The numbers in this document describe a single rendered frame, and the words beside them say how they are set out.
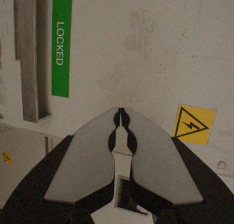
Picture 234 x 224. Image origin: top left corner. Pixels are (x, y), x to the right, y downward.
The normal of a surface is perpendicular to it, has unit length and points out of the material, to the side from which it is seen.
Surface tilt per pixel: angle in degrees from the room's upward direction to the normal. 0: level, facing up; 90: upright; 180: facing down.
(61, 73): 90
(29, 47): 90
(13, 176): 90
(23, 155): 90
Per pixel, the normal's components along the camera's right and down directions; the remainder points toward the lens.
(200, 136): -0.25, 0.24
